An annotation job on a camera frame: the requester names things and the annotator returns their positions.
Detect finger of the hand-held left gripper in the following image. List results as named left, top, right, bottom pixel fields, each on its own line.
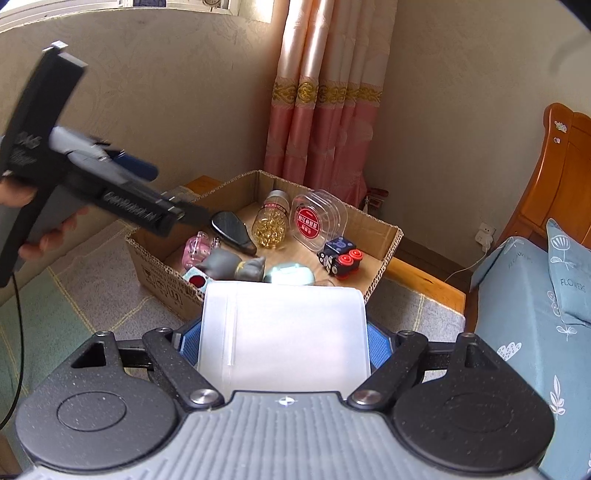
left=108, top=148, right=158, bottom=182
left=161, top=196, right=214, bottom=230

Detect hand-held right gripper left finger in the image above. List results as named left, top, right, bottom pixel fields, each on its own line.
left=69, top=320, right=225, bottom=412

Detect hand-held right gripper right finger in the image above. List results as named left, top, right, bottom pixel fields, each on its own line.
left=347, top=322, right=502, bottom=411

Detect black oval brush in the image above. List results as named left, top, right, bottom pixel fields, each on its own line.
left=211, top=211, right=258, bottom=256

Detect grey animal figurine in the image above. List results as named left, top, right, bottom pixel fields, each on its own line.
left=198, top=249, right=267, bottom=282

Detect brown cardboard box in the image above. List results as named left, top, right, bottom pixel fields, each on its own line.
left=124, top=170, right=404, bottom=321

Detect glass jar of gold capsules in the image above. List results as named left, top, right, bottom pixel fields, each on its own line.
left=252, top=190, right=291, bottom=249

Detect white plastic bottle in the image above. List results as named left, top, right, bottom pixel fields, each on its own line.
left=198, top=281, right=372, bottom=398

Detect black toy train red wheels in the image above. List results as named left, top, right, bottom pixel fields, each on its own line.
left=317, top=235, right=363, bottom=280

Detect teal oval case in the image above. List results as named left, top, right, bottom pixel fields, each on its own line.
left=263, top=262, right=315, bottom=286

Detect person's left hand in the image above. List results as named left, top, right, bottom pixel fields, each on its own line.
left=0, top=178, right=90, bottom=261

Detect pink glass bottle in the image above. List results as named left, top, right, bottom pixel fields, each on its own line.
left=184, top=231, right=221, bottom=271

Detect small teal box red dot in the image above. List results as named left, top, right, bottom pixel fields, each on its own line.
left=181, top=269, right=214, bottom=292

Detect clear container with red label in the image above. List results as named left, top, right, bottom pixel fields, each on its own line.
left=290, top=188, right=350, bottom=244

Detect blue floral bed sheet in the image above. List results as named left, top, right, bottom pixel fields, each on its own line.
left=468, top=235, right=591, bottom=480

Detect pink curtain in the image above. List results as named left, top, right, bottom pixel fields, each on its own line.
left=263, top=0, right=398, bottom=210

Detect blue floral pillow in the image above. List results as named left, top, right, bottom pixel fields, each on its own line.
left=546, top=218, right=591, bottom=330

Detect wooden headboard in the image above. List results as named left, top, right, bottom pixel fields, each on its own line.
left=496, top=102, right=591, bottom=259

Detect white cable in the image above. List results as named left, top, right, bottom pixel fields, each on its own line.
left=444, top=240, right=490, bottom=283

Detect black cable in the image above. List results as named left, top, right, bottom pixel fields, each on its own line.
left=0, top=272, right=24, bottom=430

